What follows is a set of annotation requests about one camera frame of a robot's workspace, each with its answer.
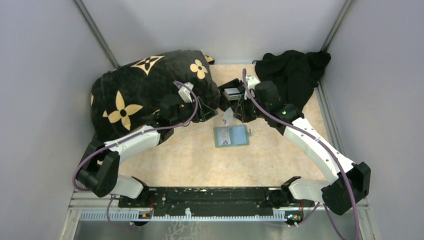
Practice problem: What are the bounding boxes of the purple cable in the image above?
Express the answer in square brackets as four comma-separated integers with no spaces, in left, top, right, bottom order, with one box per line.
[72,80,200,231]
[242,68,361,240]

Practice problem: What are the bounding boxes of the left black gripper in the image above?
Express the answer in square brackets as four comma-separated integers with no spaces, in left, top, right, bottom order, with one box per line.
[171,96,219,127]

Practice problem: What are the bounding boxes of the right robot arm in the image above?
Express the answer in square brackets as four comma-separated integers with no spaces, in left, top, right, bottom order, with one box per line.
[239,76,371,216]

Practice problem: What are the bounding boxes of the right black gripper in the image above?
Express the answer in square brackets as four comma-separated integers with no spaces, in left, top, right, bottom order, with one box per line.
[233,91,269,124]

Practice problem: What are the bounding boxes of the aluminium front frame rail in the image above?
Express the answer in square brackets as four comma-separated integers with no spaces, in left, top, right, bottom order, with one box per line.
[67,187,369,222]

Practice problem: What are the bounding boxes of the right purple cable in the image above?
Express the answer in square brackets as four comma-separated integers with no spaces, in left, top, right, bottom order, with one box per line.
[242,68,361,240]

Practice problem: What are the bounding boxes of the black plastic card tray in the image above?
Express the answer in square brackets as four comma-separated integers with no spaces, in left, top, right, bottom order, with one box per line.
[218,78,256,123]

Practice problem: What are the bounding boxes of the stack of white cards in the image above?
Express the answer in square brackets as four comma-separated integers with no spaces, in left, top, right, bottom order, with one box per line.
[223,87,243,101]

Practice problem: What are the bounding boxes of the black floral patterned blanket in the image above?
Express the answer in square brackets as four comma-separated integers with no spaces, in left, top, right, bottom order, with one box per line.
[90,50,221,142]

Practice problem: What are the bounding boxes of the green leather card holder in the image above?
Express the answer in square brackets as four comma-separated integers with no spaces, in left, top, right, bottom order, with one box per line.
[213,124,252,148]

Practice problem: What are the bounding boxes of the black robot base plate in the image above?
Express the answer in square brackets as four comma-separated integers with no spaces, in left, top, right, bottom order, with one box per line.
[118,187,315,217]

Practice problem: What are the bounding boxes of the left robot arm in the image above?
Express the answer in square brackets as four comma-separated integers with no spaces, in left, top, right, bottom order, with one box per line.
[72,80,218,207]

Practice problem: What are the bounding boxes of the black crumpled cloth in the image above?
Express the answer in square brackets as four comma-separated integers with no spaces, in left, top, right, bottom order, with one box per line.
[254,50,332,111]

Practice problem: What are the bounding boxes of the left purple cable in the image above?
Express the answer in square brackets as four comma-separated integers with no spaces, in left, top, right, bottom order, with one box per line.
[72,80,200,231]

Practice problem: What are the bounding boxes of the white VIP card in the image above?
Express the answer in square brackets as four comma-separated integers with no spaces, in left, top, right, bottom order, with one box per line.
[221,107,235,127]
[216,127,231,147]

